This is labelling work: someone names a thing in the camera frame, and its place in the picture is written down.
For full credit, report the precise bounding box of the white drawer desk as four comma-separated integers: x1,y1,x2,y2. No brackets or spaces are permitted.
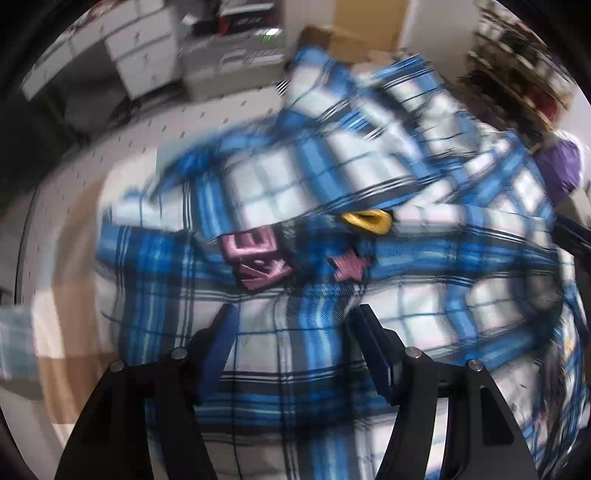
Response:
21,0,185,100

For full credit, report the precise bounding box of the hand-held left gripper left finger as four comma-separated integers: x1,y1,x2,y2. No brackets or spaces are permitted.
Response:
55,305,241,480

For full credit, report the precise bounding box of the blue plaid shirt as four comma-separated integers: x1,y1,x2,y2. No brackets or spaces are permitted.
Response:
95,46,578,480

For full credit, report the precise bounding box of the shoe rack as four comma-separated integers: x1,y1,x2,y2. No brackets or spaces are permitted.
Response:
462,0,578,139

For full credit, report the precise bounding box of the black red box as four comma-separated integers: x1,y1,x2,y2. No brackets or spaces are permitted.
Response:
217,0,284,35

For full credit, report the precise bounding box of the wooden door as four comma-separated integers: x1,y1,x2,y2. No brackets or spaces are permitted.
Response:
335,0,411,51

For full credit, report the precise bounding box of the checkered tablecloth table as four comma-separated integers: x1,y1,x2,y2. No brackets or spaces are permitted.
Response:
0,171,153,435

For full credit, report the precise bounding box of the purple cloth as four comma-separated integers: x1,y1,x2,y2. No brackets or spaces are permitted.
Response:
536,138,583,204

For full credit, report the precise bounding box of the silver suitcase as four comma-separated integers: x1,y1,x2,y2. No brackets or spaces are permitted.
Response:
180,32,289,97

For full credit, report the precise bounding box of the cardboard box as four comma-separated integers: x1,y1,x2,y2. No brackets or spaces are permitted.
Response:
298,25,402,63

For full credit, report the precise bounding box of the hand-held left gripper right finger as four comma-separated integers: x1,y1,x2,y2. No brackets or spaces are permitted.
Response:
353,305,541,480

